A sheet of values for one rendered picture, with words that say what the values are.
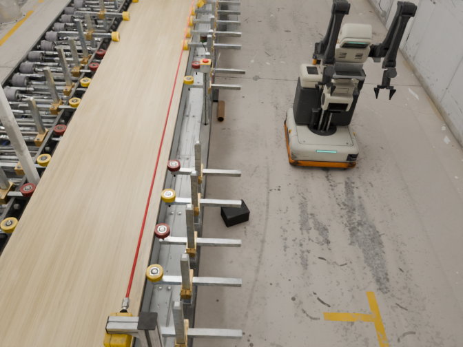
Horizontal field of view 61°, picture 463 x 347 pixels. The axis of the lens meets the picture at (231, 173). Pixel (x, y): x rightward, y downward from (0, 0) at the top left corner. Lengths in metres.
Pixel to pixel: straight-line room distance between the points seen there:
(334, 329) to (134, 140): 1.83
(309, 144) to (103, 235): 2.15
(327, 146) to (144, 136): 1.75
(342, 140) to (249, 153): 0.90
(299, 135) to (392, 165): 1.00
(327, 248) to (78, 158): 1.96
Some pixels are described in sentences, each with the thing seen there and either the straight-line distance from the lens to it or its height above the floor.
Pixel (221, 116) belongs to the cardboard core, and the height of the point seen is 0.08.
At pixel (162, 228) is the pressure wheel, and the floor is 0.91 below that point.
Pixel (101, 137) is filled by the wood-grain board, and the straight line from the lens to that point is 2.68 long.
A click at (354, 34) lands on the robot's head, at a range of 3.11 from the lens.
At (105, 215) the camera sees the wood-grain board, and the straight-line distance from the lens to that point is 2.19.
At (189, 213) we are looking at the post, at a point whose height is 1.11.
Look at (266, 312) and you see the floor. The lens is 2.85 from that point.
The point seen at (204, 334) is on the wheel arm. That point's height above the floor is 0.83.
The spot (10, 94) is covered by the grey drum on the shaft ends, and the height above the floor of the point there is 0.84.
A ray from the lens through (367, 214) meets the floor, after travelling 3.57.
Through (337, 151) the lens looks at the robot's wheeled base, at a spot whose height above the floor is 0.26.
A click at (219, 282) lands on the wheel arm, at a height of 0.84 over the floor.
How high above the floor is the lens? 2.53
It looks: 44 degrees down
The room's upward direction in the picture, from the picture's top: 4 degrees clockwise
